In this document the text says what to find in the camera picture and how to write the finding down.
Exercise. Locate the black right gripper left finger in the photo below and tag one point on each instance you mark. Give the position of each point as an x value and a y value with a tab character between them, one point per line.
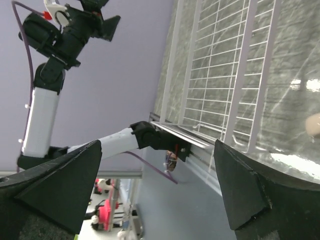
49	201

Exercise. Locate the white wire dish rack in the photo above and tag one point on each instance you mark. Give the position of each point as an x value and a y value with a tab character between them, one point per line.
216	69

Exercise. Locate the aluminium mounting rail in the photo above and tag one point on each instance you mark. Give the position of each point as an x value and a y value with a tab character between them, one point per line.
196	152

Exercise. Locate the beige tall printed mug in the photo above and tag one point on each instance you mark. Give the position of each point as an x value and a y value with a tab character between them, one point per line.
312	125

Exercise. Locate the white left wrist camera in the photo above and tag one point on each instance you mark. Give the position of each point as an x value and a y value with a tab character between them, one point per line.
57	11

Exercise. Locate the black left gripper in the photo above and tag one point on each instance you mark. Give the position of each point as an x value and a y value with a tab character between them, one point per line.
91	19

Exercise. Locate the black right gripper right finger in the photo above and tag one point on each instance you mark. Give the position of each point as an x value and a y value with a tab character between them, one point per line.
263	203

